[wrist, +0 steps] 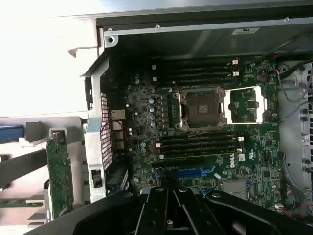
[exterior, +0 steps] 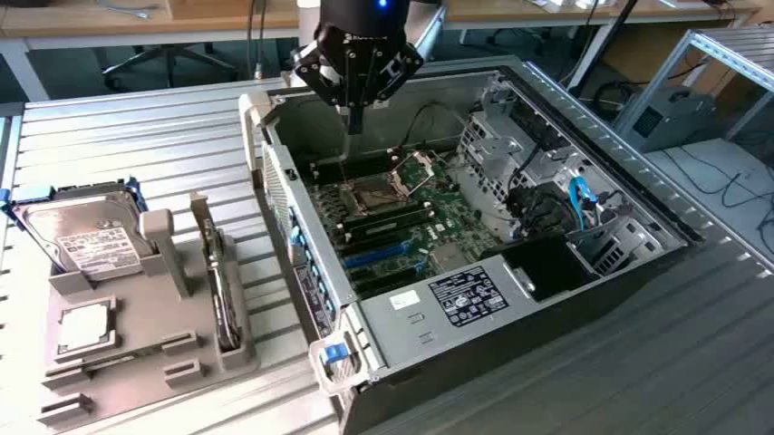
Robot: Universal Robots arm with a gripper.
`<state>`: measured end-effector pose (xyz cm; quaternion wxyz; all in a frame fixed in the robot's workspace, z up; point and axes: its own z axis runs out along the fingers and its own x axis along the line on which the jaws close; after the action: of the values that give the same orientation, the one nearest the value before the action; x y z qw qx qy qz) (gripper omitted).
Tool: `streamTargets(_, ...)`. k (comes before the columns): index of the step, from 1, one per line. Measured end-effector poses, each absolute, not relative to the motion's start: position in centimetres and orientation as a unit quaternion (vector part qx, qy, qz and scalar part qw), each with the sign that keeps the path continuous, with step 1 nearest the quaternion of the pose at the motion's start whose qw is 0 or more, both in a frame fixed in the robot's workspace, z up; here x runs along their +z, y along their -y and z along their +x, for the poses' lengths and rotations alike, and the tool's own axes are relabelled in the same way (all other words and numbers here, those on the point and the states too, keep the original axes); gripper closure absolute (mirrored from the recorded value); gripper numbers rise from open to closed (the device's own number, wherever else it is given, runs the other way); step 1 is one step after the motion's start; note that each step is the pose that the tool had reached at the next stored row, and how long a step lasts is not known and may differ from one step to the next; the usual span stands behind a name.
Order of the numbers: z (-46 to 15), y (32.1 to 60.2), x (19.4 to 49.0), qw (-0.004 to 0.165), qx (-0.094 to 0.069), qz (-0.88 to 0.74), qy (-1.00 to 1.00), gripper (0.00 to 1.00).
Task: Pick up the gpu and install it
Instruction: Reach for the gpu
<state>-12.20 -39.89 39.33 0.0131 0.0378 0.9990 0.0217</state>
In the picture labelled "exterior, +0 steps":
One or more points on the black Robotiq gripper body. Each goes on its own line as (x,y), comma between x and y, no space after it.
(363,27)

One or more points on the graphics card with black fan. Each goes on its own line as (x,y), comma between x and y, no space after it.
(224,294)

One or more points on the black office chair base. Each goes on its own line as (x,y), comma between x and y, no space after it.
(519,32)
(171,54)

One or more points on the brown cardboard box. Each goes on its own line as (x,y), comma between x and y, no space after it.
(211,9)

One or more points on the metal socket cover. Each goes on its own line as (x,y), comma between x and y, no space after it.
(414,172)

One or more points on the silver disk bay cage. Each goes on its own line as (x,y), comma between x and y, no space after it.
(493,151)

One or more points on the CPU socket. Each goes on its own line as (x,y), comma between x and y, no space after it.
(371,195)

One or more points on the green Dell motherboard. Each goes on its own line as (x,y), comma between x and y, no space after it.
(459,213)

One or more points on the installed RAM stick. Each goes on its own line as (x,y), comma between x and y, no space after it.
(392,228)

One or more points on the long black expansion slot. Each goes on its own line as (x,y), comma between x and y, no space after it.
(375,245)
(387,274)
(392,284)

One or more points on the blue plastic disk caddy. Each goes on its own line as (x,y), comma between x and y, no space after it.
(130,190)

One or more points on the blue expansion slot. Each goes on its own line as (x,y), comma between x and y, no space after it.
(375,256)

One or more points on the wooden top desk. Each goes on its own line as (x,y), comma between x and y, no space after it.
(695,13)
(60,27)

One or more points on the silver chipset heatsink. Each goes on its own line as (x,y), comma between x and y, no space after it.
(450,258)

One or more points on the grey control box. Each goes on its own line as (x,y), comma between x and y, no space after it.
(677,118)

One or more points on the black plastic shroud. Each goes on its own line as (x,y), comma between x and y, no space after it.
(545,267)

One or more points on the silver hard disk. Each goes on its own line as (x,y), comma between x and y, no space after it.
(79,235)

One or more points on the aluminium slat table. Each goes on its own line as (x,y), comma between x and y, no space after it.
(738,50)

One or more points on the silver power supply unit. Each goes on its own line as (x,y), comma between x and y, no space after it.
(404,331)

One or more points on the grey plastic parts rack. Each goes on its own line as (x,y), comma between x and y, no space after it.
(151,317)

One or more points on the blue case latch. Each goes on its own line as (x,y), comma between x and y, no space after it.
(334,353)

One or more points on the open grey PC case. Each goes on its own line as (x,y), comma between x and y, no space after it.
(605,326)

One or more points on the silver CPU chip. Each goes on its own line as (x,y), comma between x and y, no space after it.
(84,328)

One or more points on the green loose RAM stick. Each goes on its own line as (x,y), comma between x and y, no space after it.
(120,359)

